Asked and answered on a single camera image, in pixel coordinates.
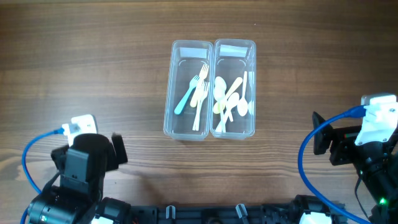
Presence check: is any left clear plastic container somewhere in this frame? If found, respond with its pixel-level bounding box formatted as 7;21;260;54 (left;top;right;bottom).
164;40;214;141

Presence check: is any white plastic fork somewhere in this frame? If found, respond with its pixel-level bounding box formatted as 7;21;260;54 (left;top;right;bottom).
192;81;209;131

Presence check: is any clear plastic container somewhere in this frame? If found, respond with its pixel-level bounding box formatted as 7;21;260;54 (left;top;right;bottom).
164;40;214;141
210;39;256;139

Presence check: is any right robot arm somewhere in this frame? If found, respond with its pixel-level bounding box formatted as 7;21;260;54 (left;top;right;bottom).
298;112;397;223

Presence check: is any yellow plastic fork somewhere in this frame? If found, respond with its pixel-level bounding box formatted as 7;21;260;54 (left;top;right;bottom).
190;63;209;108

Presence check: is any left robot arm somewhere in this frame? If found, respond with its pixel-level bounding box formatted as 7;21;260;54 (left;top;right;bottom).
27;133;127;223

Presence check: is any right blue cable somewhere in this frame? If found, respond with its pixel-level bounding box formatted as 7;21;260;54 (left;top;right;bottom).
297;105;371;224

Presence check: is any yellow plastic spoon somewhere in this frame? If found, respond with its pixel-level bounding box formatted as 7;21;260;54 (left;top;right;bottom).
212;76;243;114

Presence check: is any white plastic spoon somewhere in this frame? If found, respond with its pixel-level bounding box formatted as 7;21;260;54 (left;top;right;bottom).
215;92;239;132
237;71;248;116
213;77;233;113
213;87;226;133

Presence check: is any left blue cable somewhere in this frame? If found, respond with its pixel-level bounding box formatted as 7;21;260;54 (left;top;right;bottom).
20;127;66;224

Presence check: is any blue cable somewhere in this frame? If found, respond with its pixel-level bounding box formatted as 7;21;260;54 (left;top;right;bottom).
297;105;371;224
20;127;66;224

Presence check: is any right clear plastic container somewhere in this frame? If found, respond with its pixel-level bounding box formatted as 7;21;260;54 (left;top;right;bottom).
210;39;256;139

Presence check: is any light blue plastic fork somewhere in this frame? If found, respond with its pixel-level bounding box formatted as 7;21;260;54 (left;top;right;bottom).
174;75;199;115

